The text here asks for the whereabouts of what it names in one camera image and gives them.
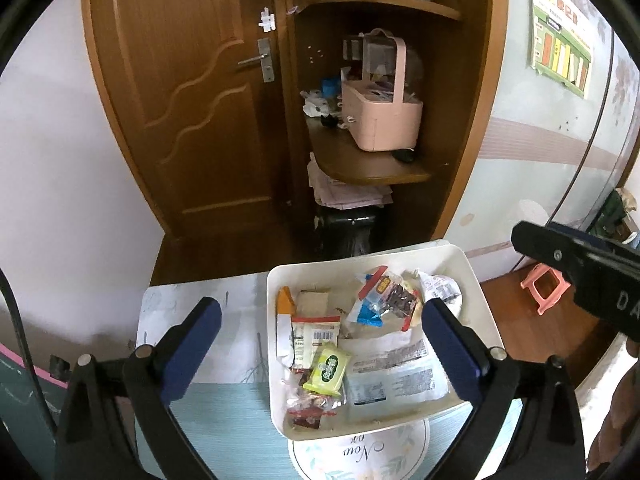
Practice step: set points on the white door latch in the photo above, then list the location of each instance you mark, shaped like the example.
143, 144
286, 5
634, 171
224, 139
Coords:
267, 20

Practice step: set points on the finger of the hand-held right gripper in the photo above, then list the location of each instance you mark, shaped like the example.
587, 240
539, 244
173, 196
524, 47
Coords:
590, 237
535, 242

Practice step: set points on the clear nut cluster packet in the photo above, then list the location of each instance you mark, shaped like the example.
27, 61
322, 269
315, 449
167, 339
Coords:
320, 400

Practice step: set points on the red-edged cracker packet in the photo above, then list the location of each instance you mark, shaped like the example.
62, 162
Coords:
312, 342

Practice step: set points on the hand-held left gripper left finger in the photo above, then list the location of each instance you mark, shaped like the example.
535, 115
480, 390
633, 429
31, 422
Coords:
192, 350

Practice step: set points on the dark red snack packet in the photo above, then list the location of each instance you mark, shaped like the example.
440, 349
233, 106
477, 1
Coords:
305, 417

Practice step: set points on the wooden corner shelf unit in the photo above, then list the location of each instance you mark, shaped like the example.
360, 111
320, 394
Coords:
470, 110

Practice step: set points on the dark red-edged snack packet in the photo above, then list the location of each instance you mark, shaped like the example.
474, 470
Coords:
400, 302

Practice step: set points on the brown wafer packet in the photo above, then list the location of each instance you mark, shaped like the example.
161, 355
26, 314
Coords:
312, 304

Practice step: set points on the folded pale cloth stack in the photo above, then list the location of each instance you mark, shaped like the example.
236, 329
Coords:
345, 192

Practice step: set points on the green box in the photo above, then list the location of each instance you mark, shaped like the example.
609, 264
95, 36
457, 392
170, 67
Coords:
612, 210

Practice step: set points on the pale sliding wardrobe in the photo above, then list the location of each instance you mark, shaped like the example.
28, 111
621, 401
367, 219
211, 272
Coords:
525, 160

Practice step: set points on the wall poster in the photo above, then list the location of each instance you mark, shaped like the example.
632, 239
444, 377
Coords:
555, 35

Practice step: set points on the white plastic bin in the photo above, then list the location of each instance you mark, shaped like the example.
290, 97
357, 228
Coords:
320, 270

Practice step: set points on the white plush toy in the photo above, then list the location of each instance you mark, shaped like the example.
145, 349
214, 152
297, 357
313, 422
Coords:
315, 105

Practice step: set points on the black bag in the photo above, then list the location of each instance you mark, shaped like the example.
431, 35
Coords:
350, 232

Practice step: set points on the wooden door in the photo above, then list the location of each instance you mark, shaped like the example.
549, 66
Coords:
175, 110

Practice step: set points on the white grey-print packet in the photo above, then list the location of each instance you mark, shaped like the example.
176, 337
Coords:
442, 290

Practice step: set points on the pink plastic stool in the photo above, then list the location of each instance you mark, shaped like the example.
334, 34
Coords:
542, 285

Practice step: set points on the orange white oat bar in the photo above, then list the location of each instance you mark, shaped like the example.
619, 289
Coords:
284, 330

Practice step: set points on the green chalkboard pink frame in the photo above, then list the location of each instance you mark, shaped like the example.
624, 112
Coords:
20, 400

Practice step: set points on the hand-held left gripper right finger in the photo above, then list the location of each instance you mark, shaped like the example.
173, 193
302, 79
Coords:
450, 350

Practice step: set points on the large clear blue-label packet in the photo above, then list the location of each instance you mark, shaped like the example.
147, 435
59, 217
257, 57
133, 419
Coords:
390, 375

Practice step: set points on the white quilted bedding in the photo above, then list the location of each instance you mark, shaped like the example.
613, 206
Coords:
600, 365

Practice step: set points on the person's right forearm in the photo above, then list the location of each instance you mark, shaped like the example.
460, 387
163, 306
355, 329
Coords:
617, 410

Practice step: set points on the blue yellow snack packet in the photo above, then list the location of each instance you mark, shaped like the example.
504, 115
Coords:
370, 313

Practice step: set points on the green snack packet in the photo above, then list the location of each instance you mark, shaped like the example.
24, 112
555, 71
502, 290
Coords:
327, 369

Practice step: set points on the black clamp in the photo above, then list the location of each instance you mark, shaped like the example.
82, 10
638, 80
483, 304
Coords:
60, 366

